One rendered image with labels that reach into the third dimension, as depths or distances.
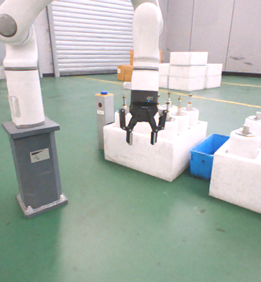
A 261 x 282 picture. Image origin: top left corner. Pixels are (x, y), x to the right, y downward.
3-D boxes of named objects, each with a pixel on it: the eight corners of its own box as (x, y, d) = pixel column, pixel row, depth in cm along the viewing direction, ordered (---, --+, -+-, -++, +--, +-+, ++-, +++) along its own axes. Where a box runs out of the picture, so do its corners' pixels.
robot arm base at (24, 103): (18, 130, 70) (7, 71, 64) (11, 123, 77) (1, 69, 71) (49, 124, 75) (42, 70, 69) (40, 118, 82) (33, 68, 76)
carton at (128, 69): (142, 81, 464) (142, 65, 454) (132, 82, 451) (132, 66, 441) (133, 80, 487) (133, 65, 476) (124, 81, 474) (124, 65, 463)
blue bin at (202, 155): (210, 182, 99) (213, 156, 95) (186, 174, 106) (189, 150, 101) (230, 158, 122) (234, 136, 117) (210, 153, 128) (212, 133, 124)
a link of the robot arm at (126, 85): (150, 90, 71) (152, 69, 70) (165, 91, 61) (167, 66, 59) (121, 89, 69) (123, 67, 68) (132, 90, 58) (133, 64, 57)
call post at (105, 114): (106, 151, 130) (104, 96, 120) (97, 148, 134) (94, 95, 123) (114, 147, 136) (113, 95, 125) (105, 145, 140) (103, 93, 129)
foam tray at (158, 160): (170, 182, 99) (173, 143, 92) (104, 159, 121) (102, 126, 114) (204, 153, 128) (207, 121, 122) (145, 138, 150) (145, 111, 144)
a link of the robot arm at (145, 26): (155, 69, 56) (160, 71, 64) (160, -2, 53) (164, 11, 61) (128, 68, 58) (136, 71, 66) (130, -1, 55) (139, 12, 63)
